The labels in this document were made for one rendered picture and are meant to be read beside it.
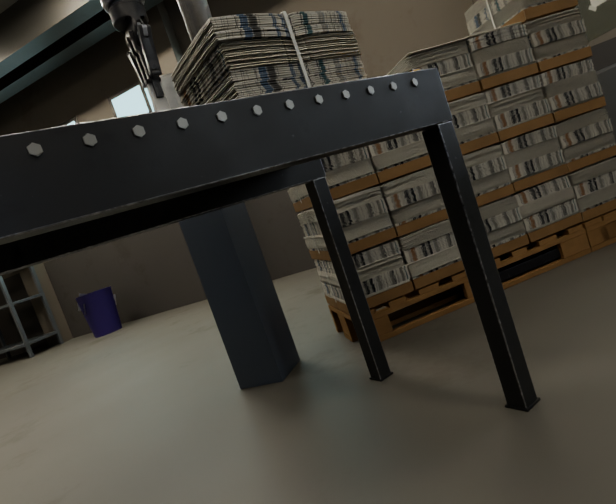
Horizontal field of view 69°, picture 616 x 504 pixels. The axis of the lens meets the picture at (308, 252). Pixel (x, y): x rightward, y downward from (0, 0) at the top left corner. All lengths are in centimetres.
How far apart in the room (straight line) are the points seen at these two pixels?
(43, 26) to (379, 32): 317
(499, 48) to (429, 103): 124
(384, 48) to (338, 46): 340
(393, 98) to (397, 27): 364
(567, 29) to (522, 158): 62
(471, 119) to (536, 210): 49
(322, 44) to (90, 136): 65
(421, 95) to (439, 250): 102
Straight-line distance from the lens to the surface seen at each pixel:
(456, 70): 212
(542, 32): 240
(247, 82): 101
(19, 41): 556
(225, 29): 104
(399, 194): 185
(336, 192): 177
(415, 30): 456
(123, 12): 111
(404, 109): 97
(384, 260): 183
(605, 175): 247
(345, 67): 117
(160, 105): 106
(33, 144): 66
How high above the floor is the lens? 59
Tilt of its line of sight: 5 degrees down
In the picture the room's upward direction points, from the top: 19 degrees counter-clockwise
